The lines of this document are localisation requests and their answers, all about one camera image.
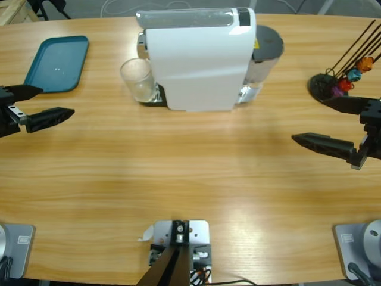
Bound white floor cable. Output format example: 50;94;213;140
279;0;298;14

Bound clear glass cup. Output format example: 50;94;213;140
120;58;156;104

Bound black base cable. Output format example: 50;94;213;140
0;256;14;281
347;262;374;286

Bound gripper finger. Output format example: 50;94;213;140
11;84;44;102
26;107;76;134
291;132;370;171
323;95;373;116

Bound black camera post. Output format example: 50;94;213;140
136;220;191;286

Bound black cable at table edge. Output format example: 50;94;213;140
208;279;258;286

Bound white mounting block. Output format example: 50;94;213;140
151;219;213;284

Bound teal plastic serving tray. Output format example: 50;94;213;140
23;35;90;94

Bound teal coffee capsule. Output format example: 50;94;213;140
346;68;363;83

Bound white capsule coffee machine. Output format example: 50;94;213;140
135;7;264;113

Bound arm gripper body black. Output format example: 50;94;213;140
0;85;30;138
358;98;381;157

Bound black chair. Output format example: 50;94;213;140
28;0;72;21

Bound metal grid drip tray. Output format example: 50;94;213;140
135;85;167;107

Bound red and black cable bundle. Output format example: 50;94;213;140
190;266;213;284

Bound coffee machine water tank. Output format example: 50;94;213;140
243;25;285;89

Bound orange coffee capsule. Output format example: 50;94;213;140
357;56;374;72

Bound light wooden crate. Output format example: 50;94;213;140
0;0;39;26

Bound black wire capsule holder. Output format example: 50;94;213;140
308;19;381;104

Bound red coffee capsule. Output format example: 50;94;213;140
338;78;355;92

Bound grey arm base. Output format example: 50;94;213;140
0;223;36;279
332;219;381;281

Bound white paper tag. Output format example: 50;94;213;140
137;225;155;243

